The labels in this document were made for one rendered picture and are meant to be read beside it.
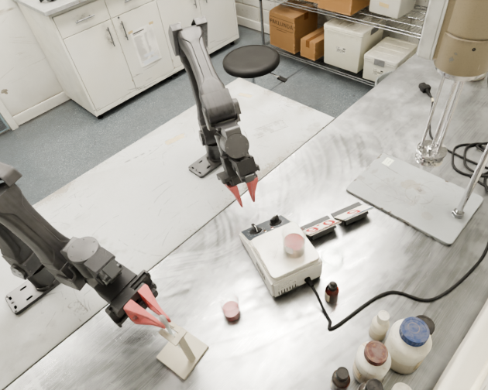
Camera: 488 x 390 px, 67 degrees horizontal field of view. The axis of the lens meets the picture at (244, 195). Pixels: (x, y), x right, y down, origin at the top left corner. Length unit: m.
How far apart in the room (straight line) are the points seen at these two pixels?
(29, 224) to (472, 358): 0.81
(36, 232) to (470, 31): 0.85
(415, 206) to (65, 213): 1.00
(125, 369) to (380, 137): 0.98
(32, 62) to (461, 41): 3.25
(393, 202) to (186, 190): 0.59
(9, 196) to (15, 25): 2.84
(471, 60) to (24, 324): 1.11
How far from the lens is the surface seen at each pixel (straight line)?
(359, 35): 3.01
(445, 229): 1.05
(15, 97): 3.66
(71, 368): 0.96
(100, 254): 0.72
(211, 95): 0.90
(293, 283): 0.86
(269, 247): 0.86
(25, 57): 3.60
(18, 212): 0.77
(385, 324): 0.82
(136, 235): 1.08
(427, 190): 1.13
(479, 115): 1.46
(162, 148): 1.32
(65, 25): 3.02
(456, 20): 0.81
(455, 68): 0.83
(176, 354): 0.87
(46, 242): 0.80
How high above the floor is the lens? 1.69
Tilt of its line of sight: 47 degrees down
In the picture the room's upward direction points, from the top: 9 degrees counter-clockwise
